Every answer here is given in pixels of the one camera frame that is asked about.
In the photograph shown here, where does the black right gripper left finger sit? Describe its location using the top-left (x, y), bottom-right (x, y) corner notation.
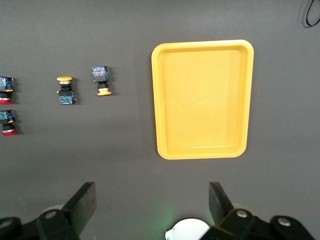
top-left (36, 181), bottom-right (98, 240)

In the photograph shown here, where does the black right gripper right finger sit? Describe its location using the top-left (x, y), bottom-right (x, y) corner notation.
top-left (197, 181), bottom-right (256, 240)

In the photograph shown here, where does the yellow mushroom push button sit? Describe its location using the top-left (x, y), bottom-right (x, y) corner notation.
top-left (56, 76), bottom-right (77, 106)
top-left (91, 65), bottom-right (113, 97)

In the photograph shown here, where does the red mushroom push button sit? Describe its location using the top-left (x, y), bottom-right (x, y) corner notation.
top-left (0, 76), bottom-right (15, 105)
top-left (0, 109), bottom-right (18, 136)

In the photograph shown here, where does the yellow plastic tray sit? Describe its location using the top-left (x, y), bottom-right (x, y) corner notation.
top-left (151, 39), bottom-right (255, 160)

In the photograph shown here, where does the loose black cable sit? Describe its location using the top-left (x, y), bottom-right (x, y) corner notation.
top-left (298, 0), bottom-right (320, 29)

